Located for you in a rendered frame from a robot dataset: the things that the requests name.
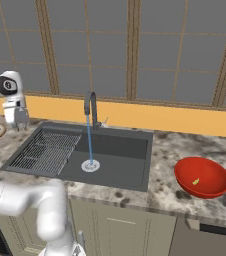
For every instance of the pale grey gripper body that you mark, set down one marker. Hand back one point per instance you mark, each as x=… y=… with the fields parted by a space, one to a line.
x=13 y=115

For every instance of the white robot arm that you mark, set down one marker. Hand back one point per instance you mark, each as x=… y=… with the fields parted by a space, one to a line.
x=48 y=213

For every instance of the grey sink drying rack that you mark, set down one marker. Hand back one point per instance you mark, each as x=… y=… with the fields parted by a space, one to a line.
x=45 y=150

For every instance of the dark grey sink faucet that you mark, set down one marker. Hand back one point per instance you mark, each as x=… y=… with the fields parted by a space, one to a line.
x=93 y=103

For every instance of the silver sink drain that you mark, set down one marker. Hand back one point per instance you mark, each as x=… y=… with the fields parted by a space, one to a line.
x=85 y=166

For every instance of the dark grey sink basin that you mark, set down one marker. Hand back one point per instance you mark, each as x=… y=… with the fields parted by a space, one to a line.
x=118 y=166

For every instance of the yellow lemon wedge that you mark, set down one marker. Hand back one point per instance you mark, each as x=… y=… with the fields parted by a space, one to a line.
x=195 y=182

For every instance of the red bowl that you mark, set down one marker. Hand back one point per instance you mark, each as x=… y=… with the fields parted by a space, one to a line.
x=215 y=173

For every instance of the blue water stream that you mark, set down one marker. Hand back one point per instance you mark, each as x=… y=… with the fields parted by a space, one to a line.
x=90 y=143

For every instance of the beige cupboard door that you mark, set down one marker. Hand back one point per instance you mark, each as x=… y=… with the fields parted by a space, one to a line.
x=18 y=233
x=128 y=230

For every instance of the wooden framed window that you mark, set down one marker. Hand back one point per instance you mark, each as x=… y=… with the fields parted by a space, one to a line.
x=118 y=46

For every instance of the grey dishwasher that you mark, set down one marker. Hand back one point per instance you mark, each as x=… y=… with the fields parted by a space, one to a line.
x=205 y=238

